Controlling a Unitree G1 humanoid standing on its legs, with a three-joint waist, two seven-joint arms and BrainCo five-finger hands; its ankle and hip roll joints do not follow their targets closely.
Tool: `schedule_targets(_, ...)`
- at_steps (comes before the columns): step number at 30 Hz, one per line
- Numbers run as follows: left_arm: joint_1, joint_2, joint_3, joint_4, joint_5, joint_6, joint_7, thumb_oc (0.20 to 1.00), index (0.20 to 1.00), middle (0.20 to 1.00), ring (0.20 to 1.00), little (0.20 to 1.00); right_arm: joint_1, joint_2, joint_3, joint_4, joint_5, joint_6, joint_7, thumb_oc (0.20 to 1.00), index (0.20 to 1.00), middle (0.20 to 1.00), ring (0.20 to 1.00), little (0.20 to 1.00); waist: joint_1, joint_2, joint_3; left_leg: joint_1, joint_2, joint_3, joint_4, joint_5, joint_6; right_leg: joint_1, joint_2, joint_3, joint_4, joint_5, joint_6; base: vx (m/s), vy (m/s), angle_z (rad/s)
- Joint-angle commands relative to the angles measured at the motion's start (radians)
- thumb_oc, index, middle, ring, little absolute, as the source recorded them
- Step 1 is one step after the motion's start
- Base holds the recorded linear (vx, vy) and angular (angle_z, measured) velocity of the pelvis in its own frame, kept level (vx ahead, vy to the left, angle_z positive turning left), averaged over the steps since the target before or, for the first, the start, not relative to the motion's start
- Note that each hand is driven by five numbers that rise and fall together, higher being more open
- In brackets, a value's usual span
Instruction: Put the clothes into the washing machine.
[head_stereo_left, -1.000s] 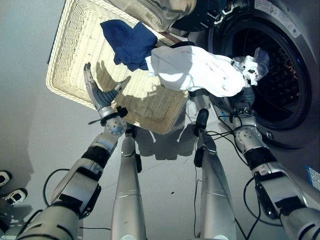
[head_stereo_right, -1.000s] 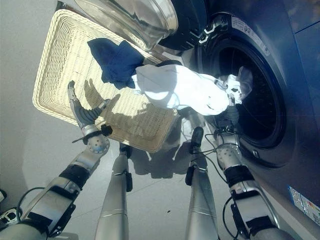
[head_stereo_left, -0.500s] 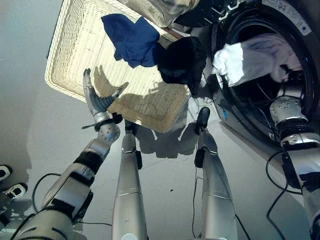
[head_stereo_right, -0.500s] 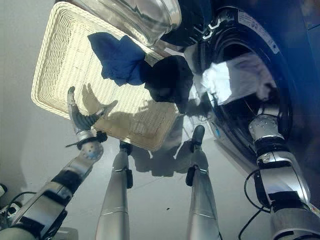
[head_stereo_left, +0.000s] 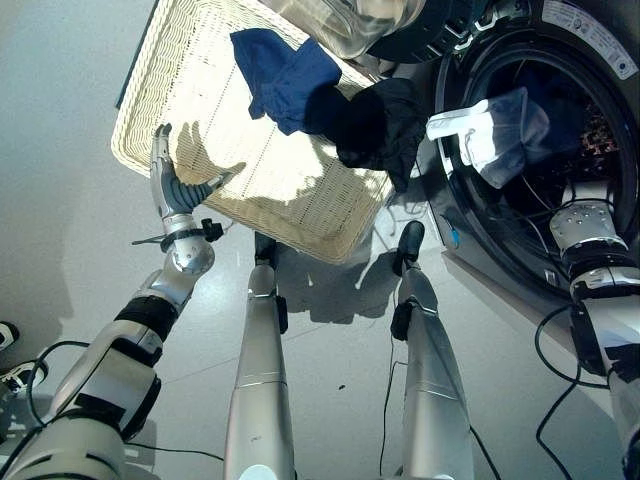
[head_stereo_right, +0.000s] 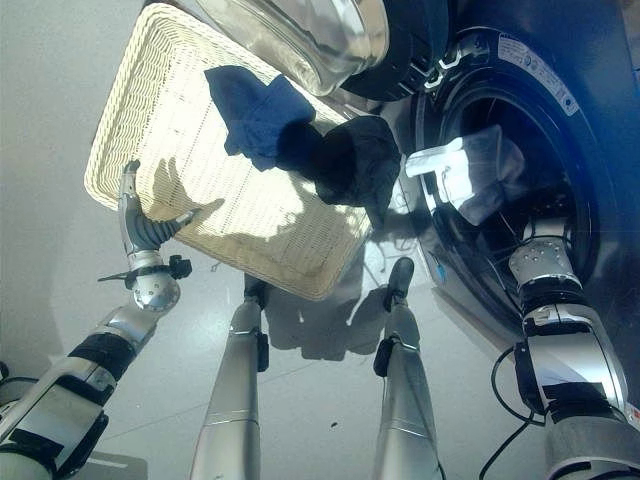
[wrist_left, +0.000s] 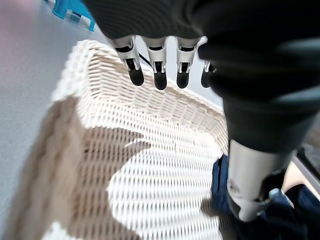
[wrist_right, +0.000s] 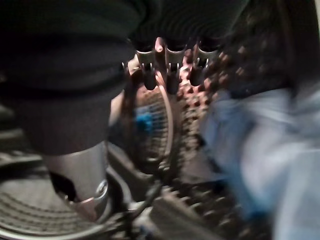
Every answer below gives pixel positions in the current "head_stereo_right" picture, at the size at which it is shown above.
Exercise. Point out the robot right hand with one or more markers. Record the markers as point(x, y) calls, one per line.
point(515, 175)

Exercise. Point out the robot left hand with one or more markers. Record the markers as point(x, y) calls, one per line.
point(141, 230)

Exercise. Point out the white cloth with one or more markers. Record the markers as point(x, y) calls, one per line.
point(450, 167)

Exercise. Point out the cream wicker laundry basket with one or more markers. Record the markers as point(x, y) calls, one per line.
point(200, 150)

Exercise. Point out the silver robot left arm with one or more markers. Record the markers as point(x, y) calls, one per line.
point(95, 355)

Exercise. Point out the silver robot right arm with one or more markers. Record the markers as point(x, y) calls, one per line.
point(570, 350)

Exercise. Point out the dark washing machine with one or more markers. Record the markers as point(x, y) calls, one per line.
point(600, 150)

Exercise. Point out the glass washing machine door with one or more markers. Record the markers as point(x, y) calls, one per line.
point(320, 40)

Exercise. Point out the white round-edge label sticker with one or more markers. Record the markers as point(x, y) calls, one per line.
point(532, 62)

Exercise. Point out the small blue sticker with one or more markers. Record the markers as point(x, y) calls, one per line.
point(440, 270)

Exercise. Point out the dark robot left foot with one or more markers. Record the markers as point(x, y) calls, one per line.
point(254, 286)

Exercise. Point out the dark robot foot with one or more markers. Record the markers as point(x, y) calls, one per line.
point(402, 274)
point(254, 286)

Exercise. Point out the dark robot right foot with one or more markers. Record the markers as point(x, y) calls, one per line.
point(402, 274)

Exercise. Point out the blue cloth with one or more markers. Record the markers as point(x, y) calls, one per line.
point(255, 115)

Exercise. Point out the black cloth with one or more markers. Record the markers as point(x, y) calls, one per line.
point(350, 160)

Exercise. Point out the silver robot left leg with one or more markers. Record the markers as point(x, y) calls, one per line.
point(235, 390)

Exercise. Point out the silver robot leg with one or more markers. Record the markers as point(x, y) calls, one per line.
point(405, 390)
point(235, 390)

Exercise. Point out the silver robot right leg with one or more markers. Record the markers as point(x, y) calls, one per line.
point(405, 390)

